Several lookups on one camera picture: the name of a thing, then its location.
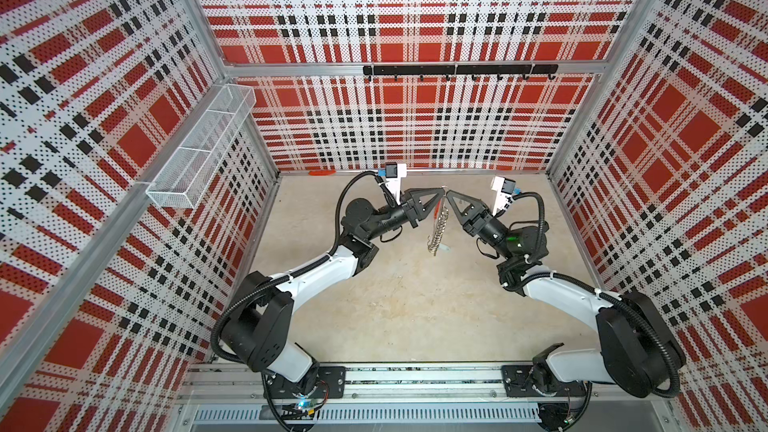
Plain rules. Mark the black hook rail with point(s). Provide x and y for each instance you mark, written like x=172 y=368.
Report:
x=523 y=70

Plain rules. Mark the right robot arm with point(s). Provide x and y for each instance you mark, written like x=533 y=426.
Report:
x=636 y=349

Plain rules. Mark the white wire mesh basket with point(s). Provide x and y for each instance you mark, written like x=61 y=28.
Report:
x=185 y=177

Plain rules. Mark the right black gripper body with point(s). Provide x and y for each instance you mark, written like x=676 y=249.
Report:
x=486 y=229

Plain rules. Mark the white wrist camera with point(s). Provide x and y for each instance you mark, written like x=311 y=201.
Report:
x=394 y=173
x=505 y=190

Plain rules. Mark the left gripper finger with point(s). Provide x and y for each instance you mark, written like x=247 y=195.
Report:
x=423 y=197
x=422 y=210

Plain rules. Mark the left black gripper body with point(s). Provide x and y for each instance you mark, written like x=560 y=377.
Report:
x=393 y=216

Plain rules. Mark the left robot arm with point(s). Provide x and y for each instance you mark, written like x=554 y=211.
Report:
x=254 y=328

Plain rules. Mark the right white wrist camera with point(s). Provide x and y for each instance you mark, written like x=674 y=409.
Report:
x=505 y=190

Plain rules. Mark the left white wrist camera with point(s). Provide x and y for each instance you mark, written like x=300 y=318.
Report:
x=394 y=173

